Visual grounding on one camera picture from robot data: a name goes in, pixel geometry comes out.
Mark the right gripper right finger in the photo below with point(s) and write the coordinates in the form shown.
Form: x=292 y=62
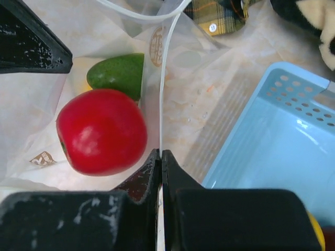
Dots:
x=196 y=218

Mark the green orange mango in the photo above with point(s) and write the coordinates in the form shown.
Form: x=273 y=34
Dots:
x=122 y=73

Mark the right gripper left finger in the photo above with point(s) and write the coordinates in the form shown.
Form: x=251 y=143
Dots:
x=124 y=218

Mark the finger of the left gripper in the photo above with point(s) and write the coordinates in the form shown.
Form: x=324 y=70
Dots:
x=28 y=45

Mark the clear zip top bag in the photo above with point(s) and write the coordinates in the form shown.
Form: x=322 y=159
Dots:
x=175 y=50

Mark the large dark red fruit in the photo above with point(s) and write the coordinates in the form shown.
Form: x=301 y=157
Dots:
x=329 y=236

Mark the red apple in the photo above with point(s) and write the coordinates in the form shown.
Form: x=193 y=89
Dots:
x=102 y=132

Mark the black floral pillow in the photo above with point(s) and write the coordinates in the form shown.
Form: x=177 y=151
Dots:
x=315 y=17

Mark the light blue plastic basket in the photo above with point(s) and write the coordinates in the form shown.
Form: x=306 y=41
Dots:
x=284 y=138

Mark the orange yellow fruit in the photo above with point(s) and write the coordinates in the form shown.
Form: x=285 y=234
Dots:
x=318 y=231

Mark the small yellow fruit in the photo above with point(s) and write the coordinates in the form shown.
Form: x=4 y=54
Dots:
x=83 y=87

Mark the yellow plaid shirt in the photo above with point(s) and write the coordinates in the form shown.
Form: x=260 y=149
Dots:
x=219 y=17

